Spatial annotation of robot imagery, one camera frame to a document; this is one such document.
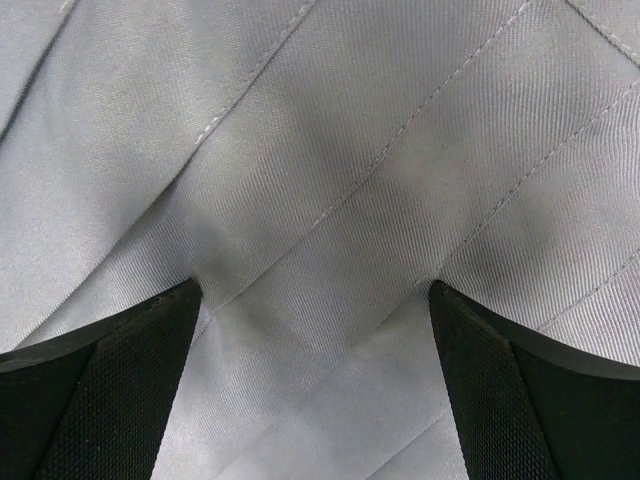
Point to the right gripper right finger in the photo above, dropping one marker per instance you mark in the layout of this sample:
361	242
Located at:
528	407

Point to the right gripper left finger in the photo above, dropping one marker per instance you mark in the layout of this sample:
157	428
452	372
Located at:
94	403

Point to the grey pleated skirt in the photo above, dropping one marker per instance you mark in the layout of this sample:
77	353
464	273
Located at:
312	164

